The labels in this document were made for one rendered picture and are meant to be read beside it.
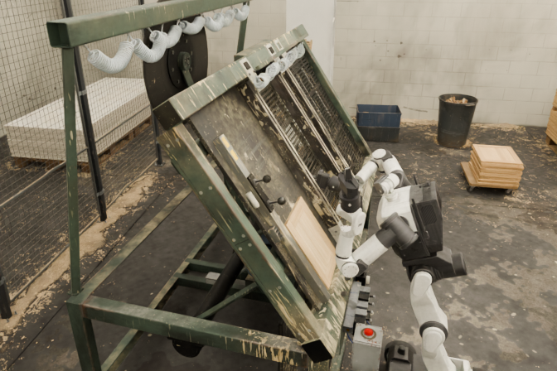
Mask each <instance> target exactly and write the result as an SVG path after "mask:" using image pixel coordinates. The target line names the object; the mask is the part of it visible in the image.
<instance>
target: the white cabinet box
mask: <svg viewBox="0 0 557 371"><path fill-rule="evenodd" d="M336 6H337V0H286V32H288V31H290V30H292V29H294V28H295V27H297V26H299V25H301V24H303V26H304V27H305V29H306V31H307V32H308V35H309V36H307V37H306V38H304V40H305V41H306V42H307V44H308V46H309V48H310V50H311V51H312V53H313V54H314V56H315V58H316V59H317V62H318V63H319V65H320V66H321V68H322V70H323V72H324V73H325V75H326V77H327V78H328V80H329V81H330V83H331V85H332V76H333V59H334V41H335V24H336Z"/></svg>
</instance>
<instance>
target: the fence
mask: <svg viewBox="0 0 557 371"><path fill-rule="evenodd" d="M223 137H224V138H225V140H226V141H227V142H228V140H227V139H226V137H225V135H224V134H222V135H220V136H219V137H217V138H216V139H215V140H214V141H213V143H214V144H215V145H216V147H217V149H218V150H219V151H220V153H221V155H222V156H223V157H224V158H225V160H226V162H227V163H228V165H229V166H230V168H231V170H232V171H233V172H234V173H235V175H236V177H237V178H238V180H239V181H240V183H241V185H242V186H243V187H244V188H245V190H246V191H247V193H248V192H250V191H251V192H252V194H253V195H254V197H255V199H256V200H257V201H258V202H259V207H258V209H259V211H260V213H261V214H262V215H263V217H264V218H265V220H266V221H267V223H268V224H269V226H270V227H272V226H274V225H276V227H277V228H278V230H279V232H280V233H281V234H282V235H283V238H282V240H281V241H280V242H281V244H282V245H283V246H284V248H285V249H286V251H287V252H288V254H289V256H290V257H291V259H292V260H293V261H294V263H295V264H296V265H297V267H298V269H299V270H300V272H301V273H302V274H303V276H304V277H305V279H306V280H307V282H308V284H309V285H310V287H311V288H312V289H313V291H314V292H315V294H316V295H317V297H318V299H319V300H320V302H321V303H325V302H328V301H329V299H330V296H331V294H330V293H329V291H328V290H327V289H326V287H325V286H324V284H323V283H322V281H321V279H320V278H319V276H318V275H317V274H316V272H315V271H314V269H313V268H312V266H311V264H310V263H309V261H308V260H307V259H306V257H305V256H304V254H303V252H302V251H301V249H300V248H299V246H298V245H297V244H296V242H295V241H294V239H293V237H292V236H291V234H290V233H289V232H288V230H287V229H286V227H285V226H284V224H283V222H282V221H281V219H280V218H279V217H278V215H277V214H276V212H275V211H274V210H273V212H272V213H269V211H268V209H267V208H266V206H265V205H264V203H263V201H262V200H261V199H260V198H259V196H258V194H257V193H256V192H255V190H254V188H253V187H252V185H251V184H250V183H249V181H248V180H247V177H248V176H249V172H248V170H247V169H246V167H245V165H244V164H243V162H242V161H241V160H240V158H239V157H238V155H237V154H236V152H235V150H234V149H233V147H232V146H231V145H230V143H229V142H228V143H229V145H230V146H229V147H228V148H227V146H226V145H225V144H224V142H223V141H222V138H223ZM231 150H233V151H234V153H235V155H236V156H237V157H238V159H237V160H235V159H234V157H233V156H232V154H231V153H230V151H231Z"/></svg>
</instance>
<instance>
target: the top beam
mask: <svg viewBox="0 0 557 371"><path fill-rule="evenodd" d="M306 33H308V32H307V31H306V29H305V27H304V26H303V24H301V25H299V26H297V27H295V28H294V29H292V30H290V31H288V32H286V33H284V34H283V35H281V36H279V37H277V38H276V39H274V40H272V41H271V42H269V43H267V44H265V45H263V46H261V47H260V48H258V49H257V50H255V51H252V52H250V53H249V54H248V55H245V56H244V57H242V58H240V59H238V60H237V61H235V62H233V63H231V64H230V65H227V66H226V67H224V68H223V69H221V70H218V71H217V72H215V73H214V74H212V75H210V76H208V77H206V78H204V79H203V80H201V81H199V82H197V83H196V84H194V85H192V86H191V87H189V88H187V89H184V90H183V91H182V92H180V93H178V94H176V95H174V96H172V97H171V98H170V99H168V100H166V101H165V102H163V103H162V104H160V105H158V106H157V107H156V108H154V109H153V113H154V115H155V116H156V118H157V120H158V121H159V122H160V124H161V125H162V126H163V128H164V129H165V130H166V131H168V130H169V129H171V128H173V127H175V126H176V125H178V124H179V123H181V122H182V121H184V120H185V119H187V118H189V117H190V116H191V115H192V114H194V113H195V112H197V111H198V110H200V109H201V108H203V107H204V106H206V105H207V104H208V103H210V102H211V101H213V100H214V99H216V98H217V97H219V96H220V95H222V94H223V93H224V92H226V91H227V90H228V89H230V88H232V87H233V86H235V85H236V84H238V83H239V82H240V81H241V80H243V79H245V78H246V77H248V75H247V74H246V73H245V71H244V70H243V68H242V67H241V65H240V63H239V61H240V60H242V59H244V58H245V57H246V59H247V60H248V62H249V63H250V64H251V66H252V68H253V69H254V70H255V71H256V68H255V67H256V66H258V65H260V64H261V63H263V62H264V61H266V60H267V59H268V58H270V57H271V56H270V54H269V53H268V52H267V50H266V48H265V46H266V45H268V44H271V46H272V47H273V48H274V50H275V52H276V53H278V52H279V51H278V49H277V48H276V46H275V45H274V43H273V41H276V40H277V39H278V40H279V41H280V43H281V45H282V46H283V48H285V47H286V46H288V45H290V44H291V43H293V42H294V41H296V40H297V39H298V38H300V37H301V36H303V35H305V34H306Z"/></svg>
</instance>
